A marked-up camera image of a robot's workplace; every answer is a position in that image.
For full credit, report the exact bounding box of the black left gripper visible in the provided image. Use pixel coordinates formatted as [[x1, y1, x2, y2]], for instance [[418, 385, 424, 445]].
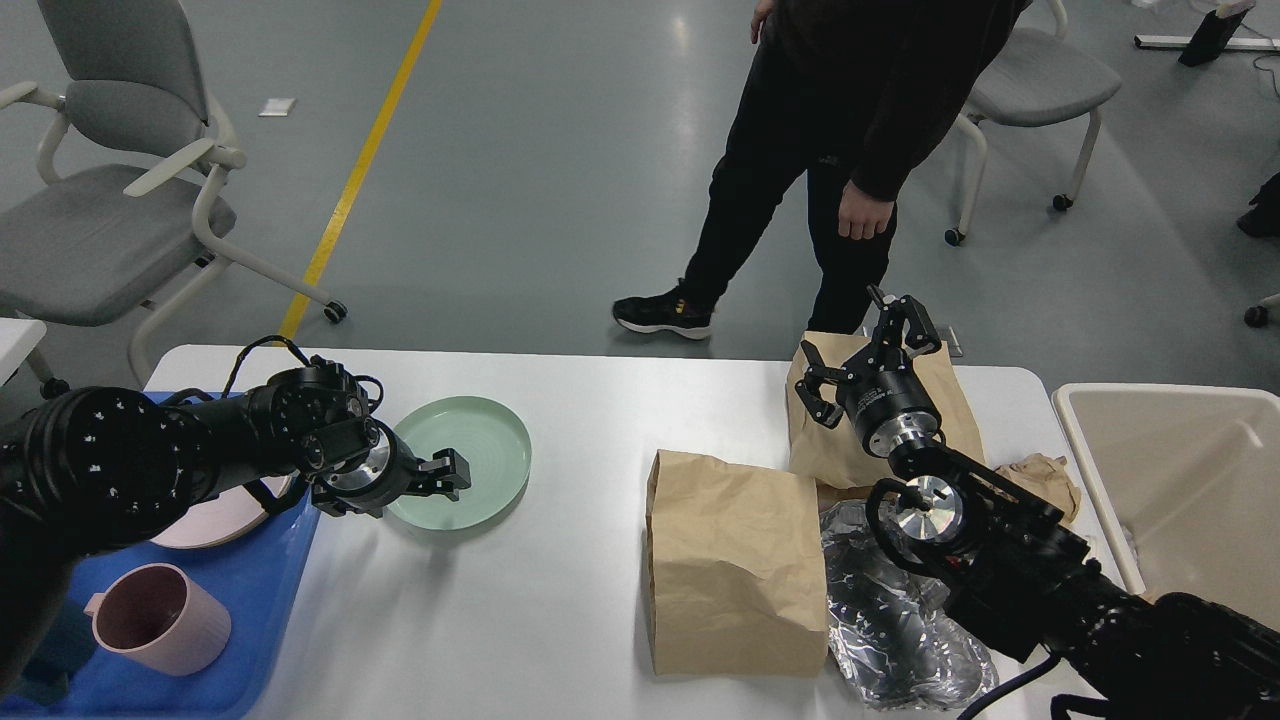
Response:
[[312, 420, 471, 519]]

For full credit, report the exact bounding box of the beige plastic bin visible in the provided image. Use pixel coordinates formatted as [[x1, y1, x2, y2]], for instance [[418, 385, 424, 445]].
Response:
[[1053, 383, 1279, 628]]

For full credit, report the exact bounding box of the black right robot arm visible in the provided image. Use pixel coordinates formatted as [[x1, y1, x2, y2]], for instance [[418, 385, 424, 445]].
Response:
[[794, 284, 1279, 719]]

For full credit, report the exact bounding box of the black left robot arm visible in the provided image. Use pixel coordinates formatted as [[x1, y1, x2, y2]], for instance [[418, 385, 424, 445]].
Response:
[[1, 345, 472, 689]]

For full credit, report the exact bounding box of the pink plate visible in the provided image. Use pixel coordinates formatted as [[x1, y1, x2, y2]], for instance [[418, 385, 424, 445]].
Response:
[[150, 487, 270, 550]]

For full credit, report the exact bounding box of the white desk leg base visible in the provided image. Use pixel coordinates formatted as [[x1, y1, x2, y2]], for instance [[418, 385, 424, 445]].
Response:
[[1132, 1, 1279, 67]]

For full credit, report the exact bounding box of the front brown paper bag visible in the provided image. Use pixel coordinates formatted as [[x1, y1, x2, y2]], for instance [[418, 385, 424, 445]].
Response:
[[645, 448, 828, 678]]

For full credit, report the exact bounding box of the person's hand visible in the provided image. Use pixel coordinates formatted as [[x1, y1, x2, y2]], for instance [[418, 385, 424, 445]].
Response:
[[837, 181, 896, 240]]

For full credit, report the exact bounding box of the grey office chair left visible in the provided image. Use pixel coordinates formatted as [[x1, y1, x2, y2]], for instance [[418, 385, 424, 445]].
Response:
[[1, 1, 348, 382]]

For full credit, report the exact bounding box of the rear brown paper bag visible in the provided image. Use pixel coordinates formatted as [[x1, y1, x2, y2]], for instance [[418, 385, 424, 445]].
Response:
[[786, 348, 986, 489]]

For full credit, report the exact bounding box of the crumpled brown paper napkin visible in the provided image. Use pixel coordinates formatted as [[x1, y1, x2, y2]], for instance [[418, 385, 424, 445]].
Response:
[[995, 454, 1083, 528]]

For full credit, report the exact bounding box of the person in dark clothes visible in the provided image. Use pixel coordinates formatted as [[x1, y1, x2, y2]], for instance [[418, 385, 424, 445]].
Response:
[[611, 1, 1027, 340]]

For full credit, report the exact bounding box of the green plate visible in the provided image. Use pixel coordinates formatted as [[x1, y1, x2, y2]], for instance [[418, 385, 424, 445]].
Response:
[[390, 396, 532, 530]]

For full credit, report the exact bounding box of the brown paper bag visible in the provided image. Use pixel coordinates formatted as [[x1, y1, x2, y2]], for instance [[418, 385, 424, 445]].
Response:
[[645, 448, 828, 678], [786, 348, 986, 489]]

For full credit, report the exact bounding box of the pink mug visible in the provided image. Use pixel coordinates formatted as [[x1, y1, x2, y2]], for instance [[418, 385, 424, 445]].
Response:
[[83, 562, 233, 676]]

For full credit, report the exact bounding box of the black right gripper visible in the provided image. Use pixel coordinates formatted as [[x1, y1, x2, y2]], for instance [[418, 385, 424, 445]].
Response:
[[795, 284, 945, 459]]

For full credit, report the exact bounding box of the blue plastic tray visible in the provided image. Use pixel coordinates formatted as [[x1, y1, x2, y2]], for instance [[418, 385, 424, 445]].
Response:
[[0, 391, 326, 720]]

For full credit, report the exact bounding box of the grey chair right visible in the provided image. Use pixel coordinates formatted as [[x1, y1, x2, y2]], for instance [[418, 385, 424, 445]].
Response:
[[943, 1, 1123, 247]]

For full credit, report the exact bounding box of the crumpled silver foil bag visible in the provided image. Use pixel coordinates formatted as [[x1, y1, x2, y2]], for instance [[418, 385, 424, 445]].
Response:
[[820, 498, 998, 711]]

